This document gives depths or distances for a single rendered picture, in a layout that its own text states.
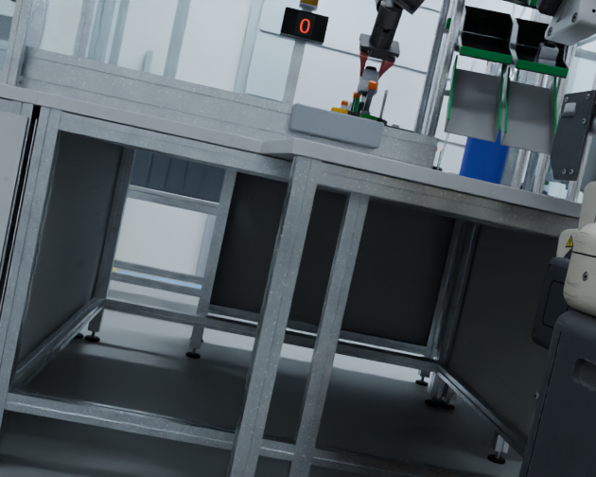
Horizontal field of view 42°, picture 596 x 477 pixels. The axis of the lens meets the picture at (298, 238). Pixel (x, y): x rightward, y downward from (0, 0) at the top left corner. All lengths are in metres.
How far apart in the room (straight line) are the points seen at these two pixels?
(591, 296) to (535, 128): 1.12
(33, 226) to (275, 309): 0.64
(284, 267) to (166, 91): 0.61
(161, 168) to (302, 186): 2.49
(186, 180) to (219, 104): 2.05
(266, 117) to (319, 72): 3.81
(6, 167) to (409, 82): 4.31
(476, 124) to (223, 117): 0.65
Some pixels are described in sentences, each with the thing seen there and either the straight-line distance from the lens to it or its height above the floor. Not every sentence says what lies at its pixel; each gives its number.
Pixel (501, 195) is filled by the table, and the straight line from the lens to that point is 1.53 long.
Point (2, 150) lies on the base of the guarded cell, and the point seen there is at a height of 0.72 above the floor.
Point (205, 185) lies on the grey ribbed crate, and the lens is 3.87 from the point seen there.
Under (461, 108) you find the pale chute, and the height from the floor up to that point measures 1.06.
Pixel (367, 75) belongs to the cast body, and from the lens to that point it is 2.04.
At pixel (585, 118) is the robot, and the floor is 0.99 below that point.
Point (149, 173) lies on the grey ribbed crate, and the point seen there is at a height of 0.69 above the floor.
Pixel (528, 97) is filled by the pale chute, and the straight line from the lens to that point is 2.23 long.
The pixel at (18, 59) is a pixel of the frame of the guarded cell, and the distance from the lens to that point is 1.88.
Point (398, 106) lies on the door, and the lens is 5.79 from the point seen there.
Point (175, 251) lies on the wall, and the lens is 5.56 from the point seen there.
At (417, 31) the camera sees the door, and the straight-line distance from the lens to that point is 5.89.
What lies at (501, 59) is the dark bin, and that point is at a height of 1.20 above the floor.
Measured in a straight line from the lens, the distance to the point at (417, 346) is 3.66.
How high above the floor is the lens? 0.77
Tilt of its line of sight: 4 degrees down
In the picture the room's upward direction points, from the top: 12 degrees clockwise
